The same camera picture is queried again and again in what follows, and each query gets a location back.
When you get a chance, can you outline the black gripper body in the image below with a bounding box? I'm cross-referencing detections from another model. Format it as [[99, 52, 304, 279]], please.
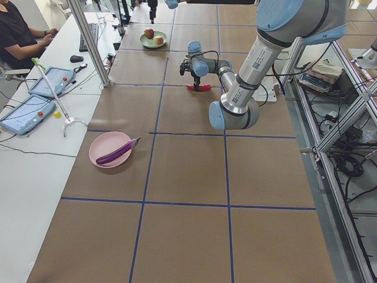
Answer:
[[180, 59, 201, 78]]

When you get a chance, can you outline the red chili pepper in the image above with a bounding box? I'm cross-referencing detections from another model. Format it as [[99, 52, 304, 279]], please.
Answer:
[[186, 84, 211, 92]]

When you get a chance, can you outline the pink peach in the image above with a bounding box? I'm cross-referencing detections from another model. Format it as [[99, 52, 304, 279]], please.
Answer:
[[153, 36, 164, 46]]

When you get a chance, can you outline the red yellow pomegranate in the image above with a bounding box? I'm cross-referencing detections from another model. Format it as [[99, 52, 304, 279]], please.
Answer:
[[144, 28, 154, 40]]

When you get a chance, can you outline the purple eggplant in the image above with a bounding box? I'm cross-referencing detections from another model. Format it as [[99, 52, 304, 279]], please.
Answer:
[[95, 137, 141, 164]]

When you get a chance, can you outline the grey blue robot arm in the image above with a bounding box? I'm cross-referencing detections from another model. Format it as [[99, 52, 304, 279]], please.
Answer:
[[200, 1, 349, 130], [179, 41, 239, 92]]

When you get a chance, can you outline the green plate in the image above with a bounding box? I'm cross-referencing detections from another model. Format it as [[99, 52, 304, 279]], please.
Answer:
[[140, 31, 167, 49]]

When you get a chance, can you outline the black keyboard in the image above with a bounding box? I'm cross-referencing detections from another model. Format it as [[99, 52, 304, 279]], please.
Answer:
[[78, 22, 100, 52]]

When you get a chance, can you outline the pink plate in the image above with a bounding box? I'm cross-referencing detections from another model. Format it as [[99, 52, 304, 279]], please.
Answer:
[[88, 131, 132, 168]]

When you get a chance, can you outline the black computer mouse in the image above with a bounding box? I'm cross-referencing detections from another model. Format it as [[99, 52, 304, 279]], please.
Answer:
[[70, 55, 84, 63]]

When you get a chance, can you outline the stack of books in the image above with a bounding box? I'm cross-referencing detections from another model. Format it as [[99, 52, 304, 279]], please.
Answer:
[[298, 59, 343, 93]]

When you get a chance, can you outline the blue teach pendant far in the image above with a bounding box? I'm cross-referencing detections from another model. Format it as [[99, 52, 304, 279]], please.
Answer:
[[28, 67, 75, 98]]

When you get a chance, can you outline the blue teach pendant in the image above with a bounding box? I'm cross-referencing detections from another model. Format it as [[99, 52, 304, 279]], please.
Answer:
[[1, 94, 56, 136], [28, 67, 75, 98]]

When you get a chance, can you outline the white grabber stick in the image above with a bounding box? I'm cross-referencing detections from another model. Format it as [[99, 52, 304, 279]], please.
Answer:
[[31, 58, 88, 138]]

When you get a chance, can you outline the yellow small cap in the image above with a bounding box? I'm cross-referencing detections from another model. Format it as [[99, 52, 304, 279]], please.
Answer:
[[54, 111, 61, 119]]

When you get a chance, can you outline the blue teach pendant near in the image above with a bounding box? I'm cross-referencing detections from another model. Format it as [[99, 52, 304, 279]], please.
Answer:
[[1, 94, 56, 136]]

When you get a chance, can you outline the person in black shirt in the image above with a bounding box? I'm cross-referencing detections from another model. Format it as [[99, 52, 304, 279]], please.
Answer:
[[1, 1, 58, 70]]

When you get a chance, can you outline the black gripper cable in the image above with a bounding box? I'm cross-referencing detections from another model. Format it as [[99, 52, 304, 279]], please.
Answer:
[[191, 50, 313, 107]]

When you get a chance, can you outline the aluminium frame column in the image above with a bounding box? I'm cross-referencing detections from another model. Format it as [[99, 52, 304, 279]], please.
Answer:
[[68, 1, 117, 87]]

